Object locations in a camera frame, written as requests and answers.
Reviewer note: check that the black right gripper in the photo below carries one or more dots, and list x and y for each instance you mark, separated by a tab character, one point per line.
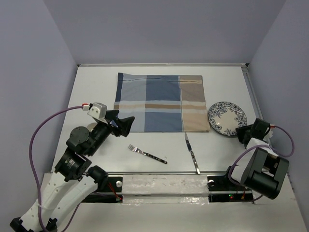
239	130

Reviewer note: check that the silver fork patterned handle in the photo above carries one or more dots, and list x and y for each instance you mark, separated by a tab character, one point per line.
137	150

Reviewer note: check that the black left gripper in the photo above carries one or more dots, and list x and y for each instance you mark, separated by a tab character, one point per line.
125	126

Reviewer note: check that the silver knife patterned handle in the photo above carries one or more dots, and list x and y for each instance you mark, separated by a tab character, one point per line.
192	153

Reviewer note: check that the blue floral ceramic plate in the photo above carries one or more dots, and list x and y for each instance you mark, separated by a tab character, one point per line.
226	117

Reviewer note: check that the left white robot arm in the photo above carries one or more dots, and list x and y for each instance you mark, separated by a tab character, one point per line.
74	178

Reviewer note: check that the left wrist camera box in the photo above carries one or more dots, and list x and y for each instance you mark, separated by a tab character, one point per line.
97	111

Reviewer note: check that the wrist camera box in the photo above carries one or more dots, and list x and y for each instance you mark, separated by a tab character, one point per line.
97	111
269	133

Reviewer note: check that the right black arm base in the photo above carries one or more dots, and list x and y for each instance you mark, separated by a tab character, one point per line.
221	190

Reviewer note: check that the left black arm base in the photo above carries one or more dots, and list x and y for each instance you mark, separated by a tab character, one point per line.
110	193

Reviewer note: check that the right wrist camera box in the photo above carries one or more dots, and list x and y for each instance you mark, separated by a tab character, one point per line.
269	133

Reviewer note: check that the teal mug cream inside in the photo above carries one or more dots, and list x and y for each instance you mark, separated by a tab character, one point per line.
91	126

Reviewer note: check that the blue beige checked placemat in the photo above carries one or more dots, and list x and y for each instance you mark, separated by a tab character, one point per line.
162	103

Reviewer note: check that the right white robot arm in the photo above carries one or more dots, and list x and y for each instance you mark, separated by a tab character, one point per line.
260	167

